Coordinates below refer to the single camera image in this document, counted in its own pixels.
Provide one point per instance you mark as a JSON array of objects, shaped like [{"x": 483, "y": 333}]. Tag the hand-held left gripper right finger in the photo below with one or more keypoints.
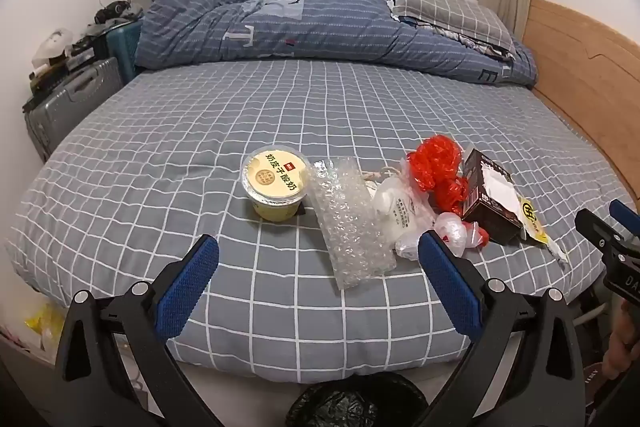
[{"x": 450, "y": 282}]

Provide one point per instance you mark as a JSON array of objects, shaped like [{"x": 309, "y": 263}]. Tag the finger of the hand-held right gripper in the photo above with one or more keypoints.
[
  {"x": 625, "y": 212},
  {"x": 607, "y": 239}
]

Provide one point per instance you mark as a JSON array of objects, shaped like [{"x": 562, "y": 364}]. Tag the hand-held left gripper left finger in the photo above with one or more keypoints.
[{"x": 185, "y": 287}]

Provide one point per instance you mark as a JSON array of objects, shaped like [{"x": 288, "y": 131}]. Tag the red plastic bag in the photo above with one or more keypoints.
[{"x": 430, "y": 162}]

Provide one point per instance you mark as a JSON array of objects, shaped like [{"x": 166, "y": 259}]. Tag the yellow yogurt cup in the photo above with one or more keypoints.
[{"x": 272, "y": 177}]

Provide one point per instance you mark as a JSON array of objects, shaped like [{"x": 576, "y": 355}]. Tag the trash bin with black liner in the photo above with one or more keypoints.
[{"x": 350, "y": 402}]

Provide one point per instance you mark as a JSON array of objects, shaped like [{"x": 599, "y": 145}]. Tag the person's right hand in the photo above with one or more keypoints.
[{"x": 625, "y": 337}]

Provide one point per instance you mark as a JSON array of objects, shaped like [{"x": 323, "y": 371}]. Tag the clear crumpled plastic wrapper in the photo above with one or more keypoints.
[{"x": 455, "y": 232}]

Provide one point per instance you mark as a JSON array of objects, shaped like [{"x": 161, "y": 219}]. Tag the brown cookie box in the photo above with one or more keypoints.
[{"x": 487, "y": 219}]

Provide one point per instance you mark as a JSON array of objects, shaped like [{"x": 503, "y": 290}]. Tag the yellow and white packet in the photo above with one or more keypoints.
[{"x": 532, "y": 217}]

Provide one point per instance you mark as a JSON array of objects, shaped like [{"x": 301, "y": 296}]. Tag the white plastic bag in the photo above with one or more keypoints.
[{"x": 400, "y": 207}]

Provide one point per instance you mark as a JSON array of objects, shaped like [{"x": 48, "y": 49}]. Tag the brown slipper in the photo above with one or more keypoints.
[{"x": 597, "y": 382}]

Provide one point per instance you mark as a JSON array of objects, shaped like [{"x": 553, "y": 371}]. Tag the clear bubble wrap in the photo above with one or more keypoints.
[{"x": 345, "y": 227}]

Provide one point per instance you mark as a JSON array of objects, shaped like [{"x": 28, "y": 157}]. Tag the yellow plastic bag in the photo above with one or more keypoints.
[{"x": 45, "y": 324}]

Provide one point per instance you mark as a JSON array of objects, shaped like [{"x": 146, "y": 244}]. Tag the bed with grey checked sheet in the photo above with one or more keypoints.
[{"x": 200, "y": 132}]

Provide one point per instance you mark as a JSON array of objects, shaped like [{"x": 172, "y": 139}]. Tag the wooden headboard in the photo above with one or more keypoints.
[{"x": 580, "y": 57}]

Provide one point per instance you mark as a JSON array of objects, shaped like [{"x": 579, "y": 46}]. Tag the grey suitcase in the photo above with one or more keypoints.
[{"x": 65, "y": 107}]

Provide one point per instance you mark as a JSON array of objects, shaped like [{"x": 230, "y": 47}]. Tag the teal suitcase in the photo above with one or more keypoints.
[{"x": 122, "y": 42}]

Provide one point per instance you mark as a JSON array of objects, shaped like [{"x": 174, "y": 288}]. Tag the dark flat boxes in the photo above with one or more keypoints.
[{"x": 75, "y": 57}]

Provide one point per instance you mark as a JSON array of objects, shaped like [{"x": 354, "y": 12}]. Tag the grey checked pillow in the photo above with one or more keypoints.
[{"x": 440, "y": 7}]

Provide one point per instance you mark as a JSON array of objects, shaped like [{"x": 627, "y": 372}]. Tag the white moulded plastic item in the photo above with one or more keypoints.
[{"x": 54, "y": 44}]

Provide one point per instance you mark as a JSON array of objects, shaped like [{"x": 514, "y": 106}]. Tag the blue striped duvet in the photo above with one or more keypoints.
[{"x": 325, "y": 32}]

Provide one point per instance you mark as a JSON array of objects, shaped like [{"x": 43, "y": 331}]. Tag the dark clutter pile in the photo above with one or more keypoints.
[{"x": 117, "y": 12}]

